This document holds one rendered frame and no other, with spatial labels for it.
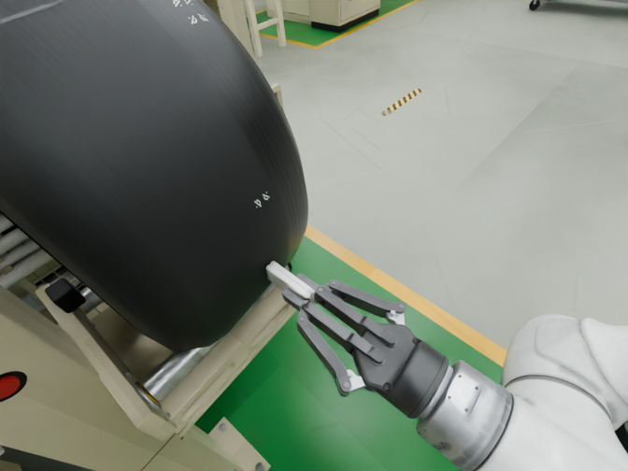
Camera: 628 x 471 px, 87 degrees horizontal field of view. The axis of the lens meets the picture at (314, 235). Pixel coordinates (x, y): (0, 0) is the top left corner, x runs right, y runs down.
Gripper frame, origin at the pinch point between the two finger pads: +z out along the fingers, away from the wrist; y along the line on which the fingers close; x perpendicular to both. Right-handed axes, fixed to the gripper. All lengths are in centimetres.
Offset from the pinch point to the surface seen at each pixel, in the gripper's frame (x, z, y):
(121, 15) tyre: -26.5, 18.2, -0.2
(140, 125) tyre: -21.2, 11.2, 5.0
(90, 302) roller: 26, 39, 19
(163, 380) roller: 20.8, 12.7, 18.7
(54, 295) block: 16.8, 38.0, 21.9
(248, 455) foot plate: 112, 9, 21
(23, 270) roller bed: 27, 59, 24
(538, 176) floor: 108, -29, -205
